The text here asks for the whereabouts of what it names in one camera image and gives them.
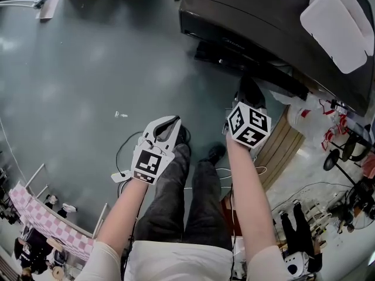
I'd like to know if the white device with dark circle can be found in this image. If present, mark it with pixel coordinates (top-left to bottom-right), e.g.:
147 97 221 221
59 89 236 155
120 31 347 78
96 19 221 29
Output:
284 251 311 275

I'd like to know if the person's right forearm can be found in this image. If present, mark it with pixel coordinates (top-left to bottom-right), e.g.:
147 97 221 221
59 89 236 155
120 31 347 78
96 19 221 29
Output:
224 132 279 265

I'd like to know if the pile of clear red-print bags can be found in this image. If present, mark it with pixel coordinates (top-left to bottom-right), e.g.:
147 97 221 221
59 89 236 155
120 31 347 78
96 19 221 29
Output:
271 91 354 152

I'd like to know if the person's white shirt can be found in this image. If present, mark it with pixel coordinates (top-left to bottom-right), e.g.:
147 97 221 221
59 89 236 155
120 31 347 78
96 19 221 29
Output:
74 239 294 281

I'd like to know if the pink fabric bundle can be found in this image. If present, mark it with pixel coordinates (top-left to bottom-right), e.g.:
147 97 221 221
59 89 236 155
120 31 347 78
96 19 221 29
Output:
362 153 375 170

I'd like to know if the person's left forearm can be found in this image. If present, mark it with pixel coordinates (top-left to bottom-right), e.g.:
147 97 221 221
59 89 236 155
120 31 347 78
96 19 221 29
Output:
96 176 149 256

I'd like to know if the pink checkered cloth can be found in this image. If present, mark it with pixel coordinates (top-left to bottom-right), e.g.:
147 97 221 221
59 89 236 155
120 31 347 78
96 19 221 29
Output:
8 182 95 262

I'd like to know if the white foam food container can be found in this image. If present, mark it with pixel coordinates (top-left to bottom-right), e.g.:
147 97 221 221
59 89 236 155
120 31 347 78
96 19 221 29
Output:
299 0 375 75

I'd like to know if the wooden plank pallet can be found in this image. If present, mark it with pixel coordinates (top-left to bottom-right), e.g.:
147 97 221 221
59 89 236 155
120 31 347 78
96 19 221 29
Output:
254 104 306 190

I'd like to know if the black floor cable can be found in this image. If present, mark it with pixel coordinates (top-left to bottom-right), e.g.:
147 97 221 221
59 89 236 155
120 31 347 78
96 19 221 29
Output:
115 130 145 174

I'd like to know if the person's left black shoe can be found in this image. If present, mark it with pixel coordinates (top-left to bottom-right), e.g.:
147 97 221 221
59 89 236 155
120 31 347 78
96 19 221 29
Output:
175 124 192 151

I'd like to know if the person's right black shoe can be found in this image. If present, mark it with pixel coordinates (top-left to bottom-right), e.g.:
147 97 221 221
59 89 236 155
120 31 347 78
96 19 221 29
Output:
199 143 227 167

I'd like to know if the white metal frame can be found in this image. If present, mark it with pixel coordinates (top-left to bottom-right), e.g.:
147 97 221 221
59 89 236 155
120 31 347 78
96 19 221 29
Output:
25 162 110 238

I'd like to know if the person's black shoe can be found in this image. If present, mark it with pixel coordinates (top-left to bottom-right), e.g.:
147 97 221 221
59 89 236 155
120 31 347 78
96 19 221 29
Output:
199 143 227 167
175 124 192 151

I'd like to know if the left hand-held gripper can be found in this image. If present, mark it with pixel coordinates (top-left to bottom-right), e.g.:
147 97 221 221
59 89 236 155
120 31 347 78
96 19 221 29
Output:
130 114 183 186

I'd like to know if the white floor cable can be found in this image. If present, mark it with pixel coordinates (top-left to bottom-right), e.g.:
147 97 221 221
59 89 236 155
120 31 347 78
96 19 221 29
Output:
215 165 268 189

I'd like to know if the white flat mop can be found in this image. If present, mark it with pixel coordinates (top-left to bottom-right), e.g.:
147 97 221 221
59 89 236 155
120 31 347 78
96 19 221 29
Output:
0 0 62 20

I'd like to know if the black stool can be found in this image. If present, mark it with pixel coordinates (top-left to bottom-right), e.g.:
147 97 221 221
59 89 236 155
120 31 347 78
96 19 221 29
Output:
323 126 375 189

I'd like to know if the white power strip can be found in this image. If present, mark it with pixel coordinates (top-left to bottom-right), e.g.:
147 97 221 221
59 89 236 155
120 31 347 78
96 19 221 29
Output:
110 170 132 184

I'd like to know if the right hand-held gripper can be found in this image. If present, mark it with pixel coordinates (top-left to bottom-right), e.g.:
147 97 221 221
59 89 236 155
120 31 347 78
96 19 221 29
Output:
225 76 272 150

